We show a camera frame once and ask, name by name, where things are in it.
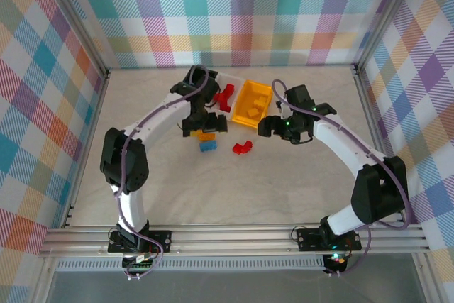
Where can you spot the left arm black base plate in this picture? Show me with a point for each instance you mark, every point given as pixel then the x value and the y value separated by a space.
pixel 163 241

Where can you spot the aluminium side rail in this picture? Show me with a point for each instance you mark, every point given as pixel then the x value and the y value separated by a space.
pixel 87 147
pixel 367 104

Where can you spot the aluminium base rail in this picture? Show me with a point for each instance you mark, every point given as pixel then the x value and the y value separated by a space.
pixel 230 239

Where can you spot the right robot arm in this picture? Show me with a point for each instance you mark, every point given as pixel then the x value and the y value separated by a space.
pixel 376 193

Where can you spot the aluminium frame post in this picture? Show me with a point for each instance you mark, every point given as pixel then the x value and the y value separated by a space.
pixel 78 19
pixel 384 15

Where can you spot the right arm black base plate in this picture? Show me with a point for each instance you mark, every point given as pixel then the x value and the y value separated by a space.
pixel 308 239

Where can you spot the blue lego brick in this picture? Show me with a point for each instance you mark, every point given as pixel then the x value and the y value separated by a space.
pixel 208 147

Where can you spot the yellow plastic bin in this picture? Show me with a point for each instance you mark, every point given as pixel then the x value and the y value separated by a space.
pixel 244 118

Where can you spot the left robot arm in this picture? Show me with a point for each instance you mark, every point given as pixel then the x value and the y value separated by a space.
pixel 124 161

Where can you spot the white plastic bin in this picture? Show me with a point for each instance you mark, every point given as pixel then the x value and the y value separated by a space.
pixel 232 78

